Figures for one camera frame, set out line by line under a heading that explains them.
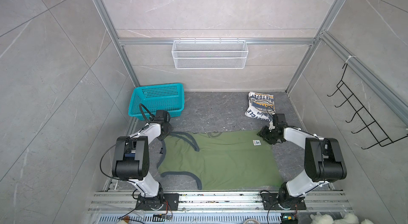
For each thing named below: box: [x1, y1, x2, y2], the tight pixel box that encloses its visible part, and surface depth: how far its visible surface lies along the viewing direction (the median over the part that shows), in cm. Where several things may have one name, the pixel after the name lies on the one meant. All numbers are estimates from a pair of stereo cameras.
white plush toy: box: [310, 212, 374, 224], surface depth 65 cm
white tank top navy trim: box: [244, 91, 276, 130], surface depth 109 cm
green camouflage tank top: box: [157, 129, 284, 191], surface depth 88 cm
